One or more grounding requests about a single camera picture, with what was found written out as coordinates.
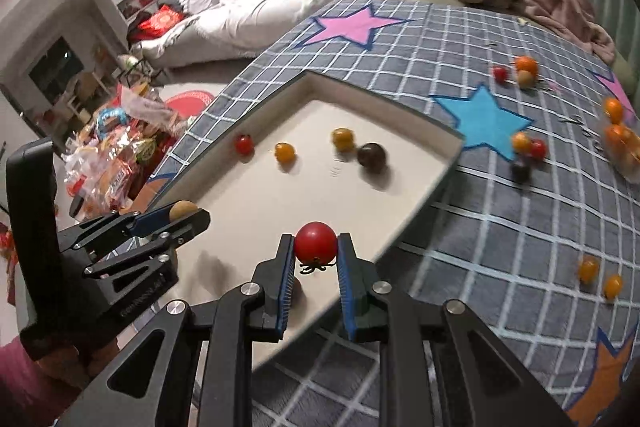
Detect pile of snack packets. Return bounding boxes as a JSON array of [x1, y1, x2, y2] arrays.
[[62, 82, 196, 212]]

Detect person's left forearm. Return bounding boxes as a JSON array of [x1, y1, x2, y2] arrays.
[[0, 339, 81, 427]]

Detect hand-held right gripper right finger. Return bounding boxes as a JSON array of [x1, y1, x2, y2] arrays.
[[336, 232, 573, 427]]

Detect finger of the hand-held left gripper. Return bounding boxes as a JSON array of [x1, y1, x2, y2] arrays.
[[82, 208, 211, 281], [59, 205, 174, 254]]

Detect patterned red cushion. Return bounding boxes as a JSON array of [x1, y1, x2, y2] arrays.
[[136, 5, 183, 38]]

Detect clear glass bowl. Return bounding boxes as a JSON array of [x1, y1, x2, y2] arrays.
[[597, 94, 640, 185]]

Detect white shallow tray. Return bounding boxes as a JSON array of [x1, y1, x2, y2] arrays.
[[145, 69, 466, 370]]

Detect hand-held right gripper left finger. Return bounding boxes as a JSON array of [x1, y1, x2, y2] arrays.
[[55, 233, 297, 427]]

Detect grey checked star tablecloth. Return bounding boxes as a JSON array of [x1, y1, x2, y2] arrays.
[[145, 0, 640, 427]]

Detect red round rug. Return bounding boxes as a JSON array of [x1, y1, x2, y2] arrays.
[[162, 89, 216, 120]]

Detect person's left hand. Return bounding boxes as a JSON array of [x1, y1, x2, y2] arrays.
[[37, 339, 121, 383]]

